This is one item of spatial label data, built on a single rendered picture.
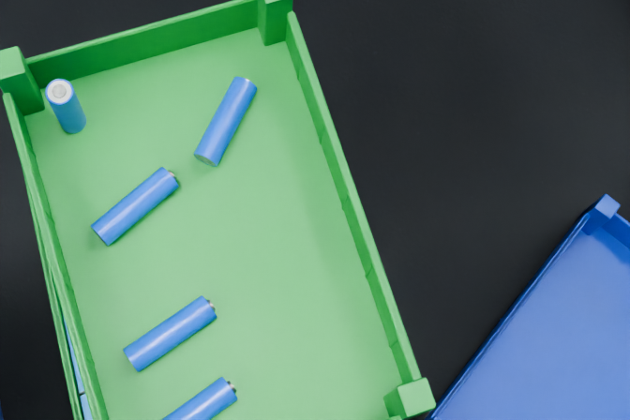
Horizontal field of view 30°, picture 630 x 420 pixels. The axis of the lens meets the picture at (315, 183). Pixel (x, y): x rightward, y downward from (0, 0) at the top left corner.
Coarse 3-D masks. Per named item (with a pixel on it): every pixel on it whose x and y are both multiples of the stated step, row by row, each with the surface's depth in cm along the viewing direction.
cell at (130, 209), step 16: (160, 176) 80; (144, 192) 79; (160, 192) 80; (112, 208) 79; (128, 208) 79; (144, 208) 79; (96, 224) 79; (112, 224) 79; (128, 224) 79; (112, 240) 79
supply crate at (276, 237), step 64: (256, 0) 80; (0, 64) 75; (64, 64) 80; (128, 64) 83; (192, 64) 84; (256, 64) 84; (128, 128) 82; (192, 128) 82; (256, 128) 83; (320, 128) 81; (64, 192) 81; (128, 192) 81; (192, 192) 81; (256, 192) 82; (320, 192) 82; (64, 256) 80; (128, 256) 80; (192, 256) 80; (256, 256) 80; (320, 256) 81; (128, 320) 79; (256, 320) 79; (320, 320) 80; (384, 320) 78; (128, 384) 78; (192, 384) 78; (256, 384) 78; (320, 384) 78; (384, 384) 79
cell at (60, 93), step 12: (48, 84) 76; (60, 84) 76; (48, 96) 76; (60, 96) 76; (72, 96) 76; (60, 108) 76; (72, 108) 77; (60, 120) 79; (72, 120) 79; (84, 120) 81; (72, 132) 82
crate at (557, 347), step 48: (576, 240) 123; (624, 240) 122; (528, 288) 117; (576, 288) 122; (624, 288) 122; (528, 336) 120; (576, 336) 121; (624, 336) 121; (480, 384) 119; (528, 384) 119; (576, 384) 119; (624, 384) 120
